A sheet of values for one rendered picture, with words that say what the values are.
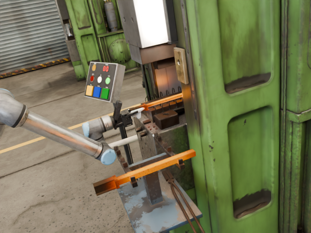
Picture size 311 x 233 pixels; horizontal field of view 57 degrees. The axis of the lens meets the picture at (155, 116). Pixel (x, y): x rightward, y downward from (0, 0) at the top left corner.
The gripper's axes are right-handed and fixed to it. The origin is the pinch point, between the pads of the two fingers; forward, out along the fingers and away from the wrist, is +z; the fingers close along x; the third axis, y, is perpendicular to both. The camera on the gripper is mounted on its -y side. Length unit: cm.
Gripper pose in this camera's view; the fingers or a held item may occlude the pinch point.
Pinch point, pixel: (141, 107)
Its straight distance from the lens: 171.2
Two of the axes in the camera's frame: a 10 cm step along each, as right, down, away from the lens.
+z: 9.1, -3.3, 2.6
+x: 3.7, 3.3, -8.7
